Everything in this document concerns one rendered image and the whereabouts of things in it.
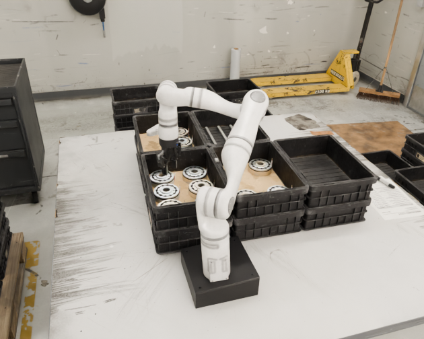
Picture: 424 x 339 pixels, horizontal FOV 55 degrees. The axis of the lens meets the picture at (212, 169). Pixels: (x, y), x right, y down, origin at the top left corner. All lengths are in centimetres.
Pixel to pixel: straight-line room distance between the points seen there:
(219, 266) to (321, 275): 42
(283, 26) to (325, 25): 57
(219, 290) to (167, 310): 18
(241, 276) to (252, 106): 57
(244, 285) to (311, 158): 82
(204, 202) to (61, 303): 61
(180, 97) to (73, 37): 342
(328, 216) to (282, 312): 50
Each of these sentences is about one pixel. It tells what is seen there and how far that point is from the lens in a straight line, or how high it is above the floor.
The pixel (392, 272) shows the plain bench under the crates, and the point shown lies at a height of 70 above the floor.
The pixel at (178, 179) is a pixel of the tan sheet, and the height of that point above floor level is 83.
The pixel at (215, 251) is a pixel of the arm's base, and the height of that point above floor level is 91.
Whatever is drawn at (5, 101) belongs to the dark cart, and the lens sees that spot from 282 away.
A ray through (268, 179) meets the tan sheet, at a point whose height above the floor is 83.
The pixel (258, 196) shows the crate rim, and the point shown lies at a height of 92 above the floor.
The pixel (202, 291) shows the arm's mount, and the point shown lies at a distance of 136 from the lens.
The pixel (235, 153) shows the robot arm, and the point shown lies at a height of 117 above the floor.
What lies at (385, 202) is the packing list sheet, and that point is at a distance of 204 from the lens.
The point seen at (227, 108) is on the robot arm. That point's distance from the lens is 147.
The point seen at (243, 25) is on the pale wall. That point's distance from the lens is 508.
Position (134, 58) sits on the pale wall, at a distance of 487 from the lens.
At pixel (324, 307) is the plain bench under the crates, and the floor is 70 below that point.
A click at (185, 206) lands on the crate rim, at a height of 92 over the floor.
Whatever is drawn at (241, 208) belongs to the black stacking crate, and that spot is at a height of 87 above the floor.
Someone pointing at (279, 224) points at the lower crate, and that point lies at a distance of 166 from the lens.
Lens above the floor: 180
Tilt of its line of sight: 32 degrees down
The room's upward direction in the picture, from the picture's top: 1 degrees clockwise
